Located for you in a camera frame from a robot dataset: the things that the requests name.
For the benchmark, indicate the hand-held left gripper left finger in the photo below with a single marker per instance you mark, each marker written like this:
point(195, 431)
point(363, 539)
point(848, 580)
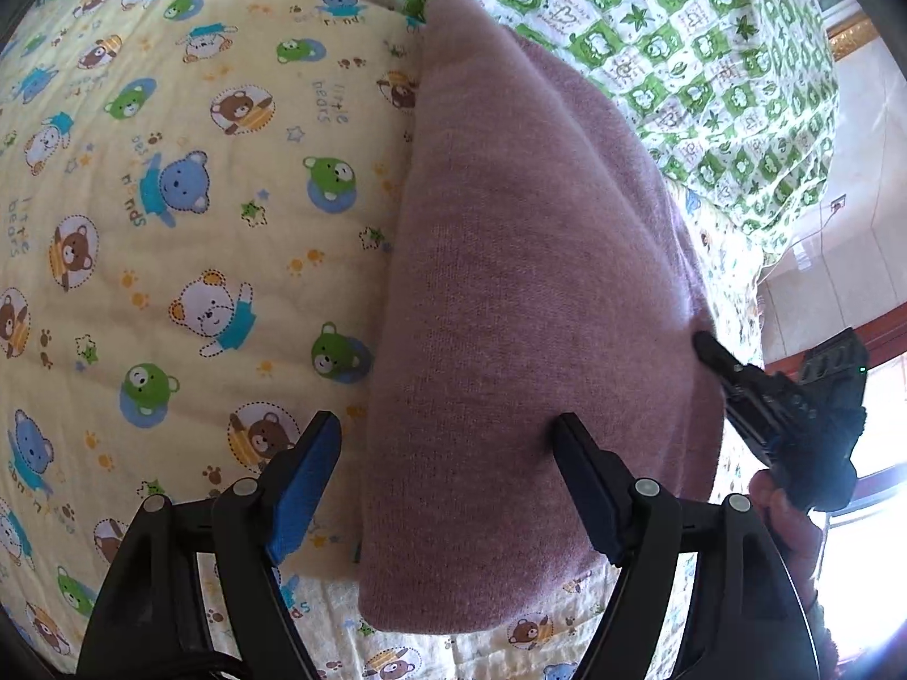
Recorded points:
point(305, 489)

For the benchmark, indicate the gold picture frame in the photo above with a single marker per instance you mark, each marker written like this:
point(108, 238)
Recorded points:
point(844, 35)

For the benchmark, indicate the person's right hand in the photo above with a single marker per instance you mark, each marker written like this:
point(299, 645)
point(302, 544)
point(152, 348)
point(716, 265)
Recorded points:
point(790, 531)

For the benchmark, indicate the white wall socket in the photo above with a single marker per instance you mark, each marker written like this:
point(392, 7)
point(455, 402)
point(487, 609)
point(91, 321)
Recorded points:
point(837, 202)

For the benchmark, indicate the purple knitted sweater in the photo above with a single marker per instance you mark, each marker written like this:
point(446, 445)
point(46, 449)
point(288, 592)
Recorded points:
point(524, 262)

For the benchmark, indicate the yellow bear print blanket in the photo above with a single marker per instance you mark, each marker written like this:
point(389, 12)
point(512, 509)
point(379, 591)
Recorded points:
point(177, 262)

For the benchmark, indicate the green checkered quilt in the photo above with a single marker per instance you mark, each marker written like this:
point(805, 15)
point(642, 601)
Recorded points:
point(673, 49)

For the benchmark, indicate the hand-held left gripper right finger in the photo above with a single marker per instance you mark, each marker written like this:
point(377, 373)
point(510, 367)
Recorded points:
point(588, 489)

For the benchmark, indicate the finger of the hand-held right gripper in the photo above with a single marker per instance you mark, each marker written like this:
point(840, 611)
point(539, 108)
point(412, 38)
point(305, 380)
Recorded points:
point(716, 354)

